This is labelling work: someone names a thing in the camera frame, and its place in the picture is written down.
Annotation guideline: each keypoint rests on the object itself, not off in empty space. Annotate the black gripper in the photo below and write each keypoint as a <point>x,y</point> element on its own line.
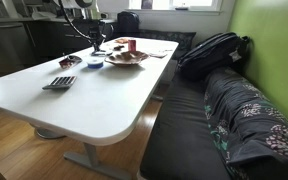
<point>96,31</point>

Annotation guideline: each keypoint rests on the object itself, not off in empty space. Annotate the wooden plate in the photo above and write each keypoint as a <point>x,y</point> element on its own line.
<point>126,58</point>

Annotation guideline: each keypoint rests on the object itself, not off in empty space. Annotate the grey remote control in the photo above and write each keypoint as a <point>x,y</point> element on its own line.
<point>106,53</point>

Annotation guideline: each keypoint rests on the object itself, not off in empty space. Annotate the red cup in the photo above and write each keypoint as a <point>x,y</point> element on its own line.
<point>132,45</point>

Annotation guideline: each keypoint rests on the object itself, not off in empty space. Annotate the grey table leg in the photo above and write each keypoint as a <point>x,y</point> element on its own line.
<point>92,160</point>

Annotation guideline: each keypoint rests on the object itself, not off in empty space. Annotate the small dark object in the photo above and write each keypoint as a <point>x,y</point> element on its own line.
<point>118,47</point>

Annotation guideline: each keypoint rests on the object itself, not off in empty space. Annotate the dark kitchen drawer cabinet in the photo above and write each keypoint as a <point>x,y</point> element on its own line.
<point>67,40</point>

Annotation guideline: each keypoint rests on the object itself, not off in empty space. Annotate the large black backpack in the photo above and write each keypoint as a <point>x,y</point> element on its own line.
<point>210,55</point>

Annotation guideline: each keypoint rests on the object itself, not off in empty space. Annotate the grey calculator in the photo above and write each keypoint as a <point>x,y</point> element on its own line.
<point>60,82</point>

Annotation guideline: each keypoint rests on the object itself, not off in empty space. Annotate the blue bowl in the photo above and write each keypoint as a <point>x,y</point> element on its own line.
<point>95,65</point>

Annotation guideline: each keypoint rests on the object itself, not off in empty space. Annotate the steel dishwasher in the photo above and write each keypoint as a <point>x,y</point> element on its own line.
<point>5,46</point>

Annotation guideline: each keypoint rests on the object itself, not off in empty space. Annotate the orange snack packet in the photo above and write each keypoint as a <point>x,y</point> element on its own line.
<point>122,40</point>

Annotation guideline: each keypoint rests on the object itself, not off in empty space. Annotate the dark floral blanket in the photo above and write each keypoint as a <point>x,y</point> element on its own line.
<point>247,123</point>

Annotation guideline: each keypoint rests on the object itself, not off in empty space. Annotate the white paper sheets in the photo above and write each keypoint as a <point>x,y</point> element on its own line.
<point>158,54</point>

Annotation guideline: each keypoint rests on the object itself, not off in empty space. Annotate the white window frame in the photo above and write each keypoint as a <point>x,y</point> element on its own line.
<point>184,11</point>

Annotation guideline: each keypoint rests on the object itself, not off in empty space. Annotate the red black snack packet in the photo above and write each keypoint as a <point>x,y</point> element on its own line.
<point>69,61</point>

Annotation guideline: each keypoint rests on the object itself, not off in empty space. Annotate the small black backpack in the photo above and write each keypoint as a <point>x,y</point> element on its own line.
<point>128,22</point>

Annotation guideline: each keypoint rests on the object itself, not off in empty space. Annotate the round metal table base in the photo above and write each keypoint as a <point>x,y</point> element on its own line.
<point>47,134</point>

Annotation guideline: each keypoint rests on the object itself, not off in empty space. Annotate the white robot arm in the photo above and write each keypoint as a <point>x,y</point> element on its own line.
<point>80,4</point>

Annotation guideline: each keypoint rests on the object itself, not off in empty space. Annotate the dark bench seat cushion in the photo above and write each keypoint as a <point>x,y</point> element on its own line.
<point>180,133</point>

